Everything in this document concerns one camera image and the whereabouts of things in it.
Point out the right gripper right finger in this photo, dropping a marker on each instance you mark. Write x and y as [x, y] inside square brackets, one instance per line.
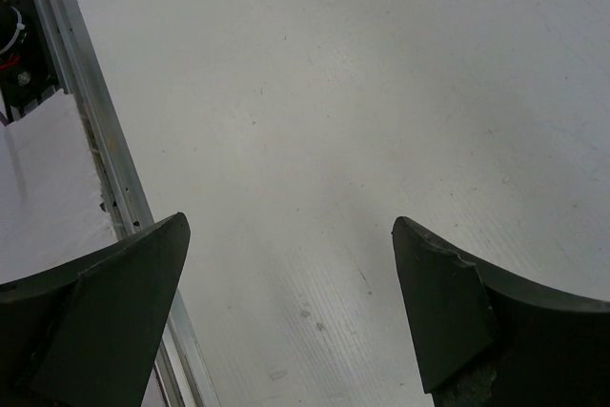
[484, 336]

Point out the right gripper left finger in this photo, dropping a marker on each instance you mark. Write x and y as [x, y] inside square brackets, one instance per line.
[87, 332]

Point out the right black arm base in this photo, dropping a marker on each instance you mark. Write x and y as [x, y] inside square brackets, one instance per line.
[28, 74]

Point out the aluminium front rail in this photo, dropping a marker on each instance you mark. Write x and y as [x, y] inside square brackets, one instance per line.
[179, 370]

